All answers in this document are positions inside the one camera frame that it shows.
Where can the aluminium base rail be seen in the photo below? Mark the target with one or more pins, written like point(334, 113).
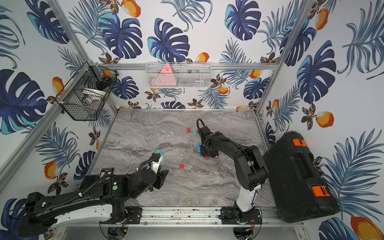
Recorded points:
point(171, 217)

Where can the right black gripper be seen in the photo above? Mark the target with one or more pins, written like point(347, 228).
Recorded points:
point(203, 154)

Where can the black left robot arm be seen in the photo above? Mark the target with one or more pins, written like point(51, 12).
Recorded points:
point(114, 190)

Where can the black plastic tool case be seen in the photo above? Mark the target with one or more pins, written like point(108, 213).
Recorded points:
point(300, 193)

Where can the black wire basket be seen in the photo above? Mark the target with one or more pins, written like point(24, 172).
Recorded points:
point(91, 76)

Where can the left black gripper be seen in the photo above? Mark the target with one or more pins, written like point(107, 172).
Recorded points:
point(162, 177)

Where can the clear wall shelf basket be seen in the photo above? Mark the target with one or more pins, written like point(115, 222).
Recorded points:
point(188, 75)

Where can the white items in wire basket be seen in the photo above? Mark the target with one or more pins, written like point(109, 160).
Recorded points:
point(93, 99)

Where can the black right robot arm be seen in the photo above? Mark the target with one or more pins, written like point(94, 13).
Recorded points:
point(250, 169)

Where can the pink triangular object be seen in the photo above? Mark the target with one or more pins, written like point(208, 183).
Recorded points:
point(166, 77)

